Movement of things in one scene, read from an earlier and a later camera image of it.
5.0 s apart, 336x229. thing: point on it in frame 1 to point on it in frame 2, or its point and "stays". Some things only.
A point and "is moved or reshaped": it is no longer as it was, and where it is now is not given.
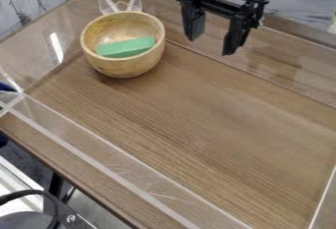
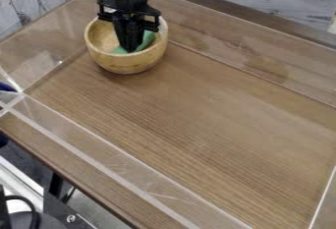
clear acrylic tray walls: x=202 y=140 stays
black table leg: x=55 y=185 stays
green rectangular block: x=122 y=48 is moved or reshaped
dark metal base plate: x=68 y=219 stays
